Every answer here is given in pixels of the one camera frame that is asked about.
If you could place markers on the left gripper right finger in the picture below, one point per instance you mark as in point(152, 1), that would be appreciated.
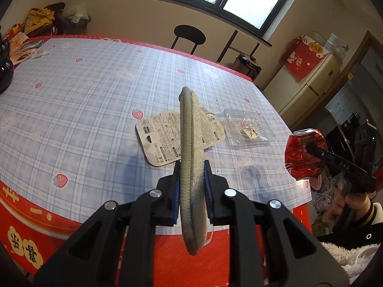
point(268, 235)

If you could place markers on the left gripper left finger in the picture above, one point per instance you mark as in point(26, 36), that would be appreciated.
point(115, 246)

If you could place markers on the crushed red soda can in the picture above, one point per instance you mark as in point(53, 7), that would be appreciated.
point(298, 162)

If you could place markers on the clear plastic tray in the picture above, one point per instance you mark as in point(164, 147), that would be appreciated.
point(246, 129)

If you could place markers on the white printed label card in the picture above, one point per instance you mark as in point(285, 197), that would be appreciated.
point(160, 135)

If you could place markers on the grey woven round mat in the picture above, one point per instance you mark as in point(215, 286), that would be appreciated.
point(193, 213)

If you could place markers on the person right hand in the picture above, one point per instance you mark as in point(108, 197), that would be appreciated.
point(359, 202)

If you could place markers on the cream two-door refrigerator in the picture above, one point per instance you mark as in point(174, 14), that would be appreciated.
point(291, 98)

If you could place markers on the plaid and red tablecloth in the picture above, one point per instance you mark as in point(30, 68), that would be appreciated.
point(69, 142)

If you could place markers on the containers on top of fridge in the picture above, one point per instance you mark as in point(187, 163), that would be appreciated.
point(334, 45)

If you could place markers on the red cloth on refrigerator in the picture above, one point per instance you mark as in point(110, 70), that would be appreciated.
point(302, 56)

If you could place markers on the brown electric pressure cooker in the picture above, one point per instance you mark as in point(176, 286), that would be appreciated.
point(244, 64)

